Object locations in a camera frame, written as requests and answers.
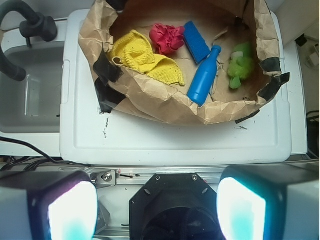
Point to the metal corner bracket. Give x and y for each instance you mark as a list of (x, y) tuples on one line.
[(104, 179)]

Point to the blue sponge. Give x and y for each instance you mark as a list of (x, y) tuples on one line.
[(195, 43)]

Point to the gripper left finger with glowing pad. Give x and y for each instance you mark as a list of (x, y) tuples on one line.
[(49, 205)]

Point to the red crumpled paper ball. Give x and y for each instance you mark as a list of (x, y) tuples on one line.
[(167, 38)]

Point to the black octagonal mount plate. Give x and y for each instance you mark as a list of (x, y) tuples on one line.
[(174, 207)]

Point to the yellow knitted cloth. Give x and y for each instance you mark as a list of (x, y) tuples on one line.
[(135, 52)]

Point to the white plastic bin lid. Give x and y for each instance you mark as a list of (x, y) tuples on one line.
[(91, 137)]

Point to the black faucet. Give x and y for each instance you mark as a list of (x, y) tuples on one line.
[(34, 25)]

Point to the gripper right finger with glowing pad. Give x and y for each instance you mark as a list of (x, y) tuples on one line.
[(277, 201)]

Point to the aluminium extrusion rail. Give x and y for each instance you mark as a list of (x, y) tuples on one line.
[(141, 175)]

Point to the blue plastic bottle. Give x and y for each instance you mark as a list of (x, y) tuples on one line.
[(204, 78)]

